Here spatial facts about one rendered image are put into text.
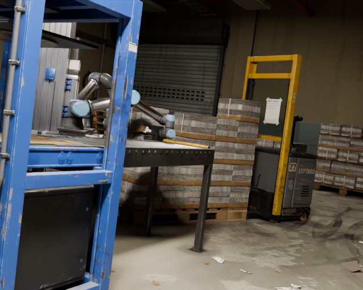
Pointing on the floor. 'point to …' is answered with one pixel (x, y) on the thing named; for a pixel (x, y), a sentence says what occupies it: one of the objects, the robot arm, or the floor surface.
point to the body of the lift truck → (268, 157)
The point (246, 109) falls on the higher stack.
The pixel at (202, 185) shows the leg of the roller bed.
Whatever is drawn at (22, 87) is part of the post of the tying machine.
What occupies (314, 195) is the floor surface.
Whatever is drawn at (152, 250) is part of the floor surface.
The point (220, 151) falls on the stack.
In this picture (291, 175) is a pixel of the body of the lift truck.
